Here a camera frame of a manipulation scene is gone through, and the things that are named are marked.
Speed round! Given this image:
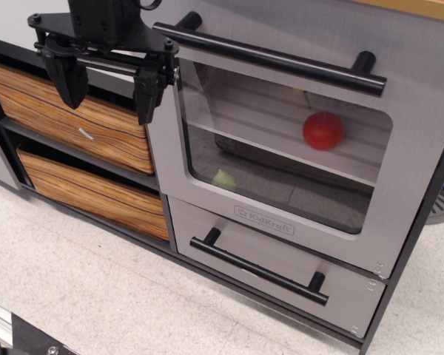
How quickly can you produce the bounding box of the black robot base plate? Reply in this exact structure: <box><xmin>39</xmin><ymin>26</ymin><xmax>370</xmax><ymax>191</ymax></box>
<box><xmin>0</xmin><ymin>314</ymin><xmax>77</xmax><ymax>354</ymax></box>

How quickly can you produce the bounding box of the grey lower drawer front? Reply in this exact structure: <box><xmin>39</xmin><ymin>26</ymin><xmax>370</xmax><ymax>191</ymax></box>
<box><xmin>168</xmin><ymin>197</ymin><xmax>385</xmax><ymax>338</ymax></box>

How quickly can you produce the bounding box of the red toy tomato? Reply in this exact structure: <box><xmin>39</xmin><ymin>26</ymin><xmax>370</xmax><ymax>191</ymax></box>
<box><xmin>303</xmin><ymin>112</ymin><xmax>345</xmax><ymax>151</ymax></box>

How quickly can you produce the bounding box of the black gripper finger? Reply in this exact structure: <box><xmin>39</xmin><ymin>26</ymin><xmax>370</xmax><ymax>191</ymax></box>
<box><xmin>41</xmin><ymin>38</ymin><xmax>88</xmax><ymax>109</ymax></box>
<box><xmin>133</xmin><ymin>67</ymin><xmax>167</xmax><ymax>125</ymax></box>

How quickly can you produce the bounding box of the wooden countertop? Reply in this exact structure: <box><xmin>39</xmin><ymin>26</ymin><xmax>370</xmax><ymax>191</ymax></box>
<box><xmin>357</xmin><ymin>0</ymin><xmax>444</xmax><ymax>21</ymax></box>

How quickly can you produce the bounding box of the black oven door handle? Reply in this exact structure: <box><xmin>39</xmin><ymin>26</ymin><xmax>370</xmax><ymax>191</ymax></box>
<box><xmin>152</xmin><ymin>11</ymin><xmax>387</xmax><ymax>97</ymax></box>

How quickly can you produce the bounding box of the grey toy oven door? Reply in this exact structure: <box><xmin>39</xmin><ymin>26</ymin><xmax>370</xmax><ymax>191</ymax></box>
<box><xmin>141</xmin><ymin>1</ymin><xmax>444</xmax><ymax>278</ymax></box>

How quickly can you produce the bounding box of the lower wood-pattern storage bin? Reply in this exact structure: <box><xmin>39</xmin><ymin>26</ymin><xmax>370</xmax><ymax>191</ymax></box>
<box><xmin>16</xmin><ymin>141</ymin><xmax>169</xmax><ymax>241</ymax></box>

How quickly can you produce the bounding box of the wood-pattern storage bin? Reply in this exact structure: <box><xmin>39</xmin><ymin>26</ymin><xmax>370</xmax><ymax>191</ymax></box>
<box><xmin>0</xmin><ymin>64</ymin><xmax>155</xmax><ymax>175</ymax></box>
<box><xmin>16</xmin><ymin>141</ymin><xmax>169</xmax><ymax>241</ymax></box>

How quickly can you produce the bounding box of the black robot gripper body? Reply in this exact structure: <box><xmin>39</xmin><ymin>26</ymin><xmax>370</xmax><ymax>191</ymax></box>
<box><xmin>27</xmin><ymin>1</ymin><xmax>178</xmax><ymax>85</ymax></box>

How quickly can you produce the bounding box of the white oven rack shelf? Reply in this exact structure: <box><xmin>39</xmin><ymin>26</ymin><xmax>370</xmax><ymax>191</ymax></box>
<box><xmin>183</xmin><ymin>87</ymin><xmax>389</xmax><ymax>188</ymax></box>

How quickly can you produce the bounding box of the green toy pear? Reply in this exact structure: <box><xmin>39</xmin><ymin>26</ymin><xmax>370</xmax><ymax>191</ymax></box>
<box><xmin>211</xmin><ymin>169</ymin><xmax>237</xmax><ymax>192</ymax></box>

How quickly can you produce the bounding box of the upper wood-pattern storage bin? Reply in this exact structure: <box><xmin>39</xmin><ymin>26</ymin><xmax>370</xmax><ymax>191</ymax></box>
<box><xmin>0</xmin><ymin>64</ymin><xmax>155</xmax><ymax>175</ymax></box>

